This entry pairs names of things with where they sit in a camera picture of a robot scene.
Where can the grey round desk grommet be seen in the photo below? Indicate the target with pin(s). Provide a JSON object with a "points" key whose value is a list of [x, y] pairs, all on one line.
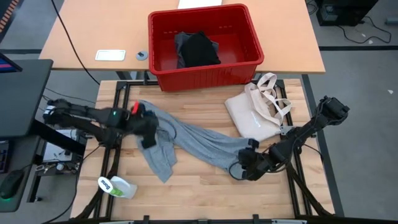
{"points": [[142, 55]]}

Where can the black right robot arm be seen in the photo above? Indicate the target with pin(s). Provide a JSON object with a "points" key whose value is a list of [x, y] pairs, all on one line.
{"points": [[308, 130]]}

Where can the white paper sheet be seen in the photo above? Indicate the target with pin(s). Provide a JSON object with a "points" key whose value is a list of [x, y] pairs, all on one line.
{"points": [[199, 3]]}

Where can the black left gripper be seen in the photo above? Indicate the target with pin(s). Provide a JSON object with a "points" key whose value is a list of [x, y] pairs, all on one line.
{"points": [[143, 126]]}

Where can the dark grey garment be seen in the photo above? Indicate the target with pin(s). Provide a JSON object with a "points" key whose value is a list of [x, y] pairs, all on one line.
{"points": [[178, 43]]}

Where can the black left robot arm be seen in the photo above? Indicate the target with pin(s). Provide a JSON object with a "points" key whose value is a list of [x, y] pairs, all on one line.
{"points": [[87, 118]]}

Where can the red plastic laundry bin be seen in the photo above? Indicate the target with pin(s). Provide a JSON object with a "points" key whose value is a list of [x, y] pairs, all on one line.
{"points": [[202, 81]]}

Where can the white spray bottle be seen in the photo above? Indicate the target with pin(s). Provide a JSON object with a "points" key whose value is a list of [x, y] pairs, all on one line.
{"points": [[119, 187]]}

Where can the white rectangular pad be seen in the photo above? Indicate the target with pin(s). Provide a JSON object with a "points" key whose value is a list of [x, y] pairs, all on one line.
{"points": [[110, 55]]}

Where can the cream canvas tote bag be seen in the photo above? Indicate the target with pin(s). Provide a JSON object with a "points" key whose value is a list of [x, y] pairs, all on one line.
{"points": [[252, 118]]}

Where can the grey Reebok t-shirt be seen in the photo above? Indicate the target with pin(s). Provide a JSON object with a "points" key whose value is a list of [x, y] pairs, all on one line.
{"points": [[202, 143]]}

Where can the tan wooden desk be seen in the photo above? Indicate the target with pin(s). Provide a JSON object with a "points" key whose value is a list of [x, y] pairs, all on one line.
{"points": [[109, 28]]}

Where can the black side desk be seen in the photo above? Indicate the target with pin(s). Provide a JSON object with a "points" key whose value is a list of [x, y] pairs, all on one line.
{"points": [[21, 99]]}

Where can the black monitor with lit screen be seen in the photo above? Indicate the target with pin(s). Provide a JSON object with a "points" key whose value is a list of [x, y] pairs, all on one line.
{"points": [[7, 63]]}

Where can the black computer tower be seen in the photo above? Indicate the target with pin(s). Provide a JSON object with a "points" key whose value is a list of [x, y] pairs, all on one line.
{"points": [[345, 12]]}

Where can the black folded garment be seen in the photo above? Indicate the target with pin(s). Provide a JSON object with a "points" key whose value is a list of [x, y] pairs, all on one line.
{"points": [[199, 49]]}

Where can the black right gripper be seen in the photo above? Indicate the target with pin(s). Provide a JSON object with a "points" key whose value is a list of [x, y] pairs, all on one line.
{"points": [[256, 163]]}

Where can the black computer mouse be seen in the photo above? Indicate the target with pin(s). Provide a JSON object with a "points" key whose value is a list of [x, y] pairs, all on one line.
{"points": [[11, 183]]}

